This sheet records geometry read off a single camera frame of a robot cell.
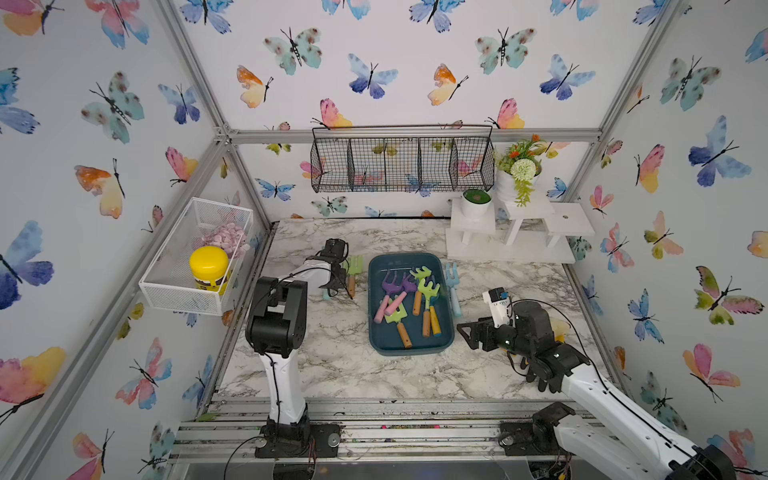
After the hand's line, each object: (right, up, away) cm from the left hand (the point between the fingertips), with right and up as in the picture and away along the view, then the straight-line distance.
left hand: (332, 275), depth 103 cm
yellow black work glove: (+50, -15, -46) cm, 70 cm away
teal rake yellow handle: (+34, -14, -10) cm, 38 cm away
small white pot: (+47, +24, -8) cm, 53 cm away
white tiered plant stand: (+75, +16, +17) cm, 78 cm away
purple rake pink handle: (+26, -3, -2) cm, 26 cm away
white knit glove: (+73, -16, -8) cm, 76 cm away
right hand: (+42, -10, -23) cm, 49 cm away
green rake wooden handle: (+30, 0, -1) cm, 30 cm away
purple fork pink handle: (+19, -4, -1) cm, 20 cm away
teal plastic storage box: (+19, -18, -12) cm, 29 cm away
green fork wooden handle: (+22, -12, -9) cm, 27 cm away
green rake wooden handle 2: (+32, -5, -4) cm, 33 cm away
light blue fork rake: (+1, -5, -12) cm, 13 cm away
